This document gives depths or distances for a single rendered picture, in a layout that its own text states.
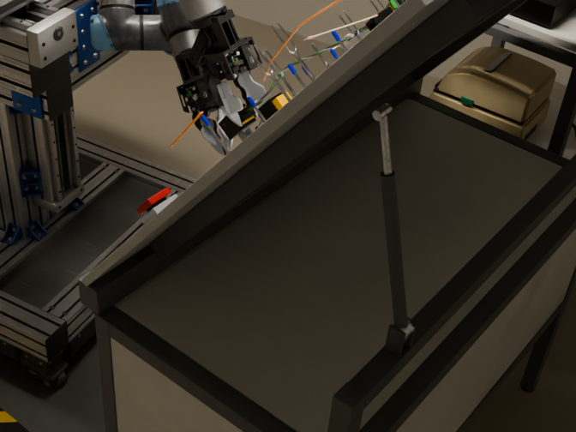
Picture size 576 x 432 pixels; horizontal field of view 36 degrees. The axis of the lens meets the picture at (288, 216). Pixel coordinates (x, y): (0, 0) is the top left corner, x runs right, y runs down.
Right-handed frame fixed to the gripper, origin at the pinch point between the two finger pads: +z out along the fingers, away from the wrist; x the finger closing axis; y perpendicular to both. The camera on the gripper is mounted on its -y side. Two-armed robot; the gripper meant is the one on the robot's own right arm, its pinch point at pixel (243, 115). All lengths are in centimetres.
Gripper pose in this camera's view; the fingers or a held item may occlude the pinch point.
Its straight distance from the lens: 169.9
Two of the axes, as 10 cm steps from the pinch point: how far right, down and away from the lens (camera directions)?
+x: 7.0, -5.2, 4.9
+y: 6.2, 0.9, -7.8
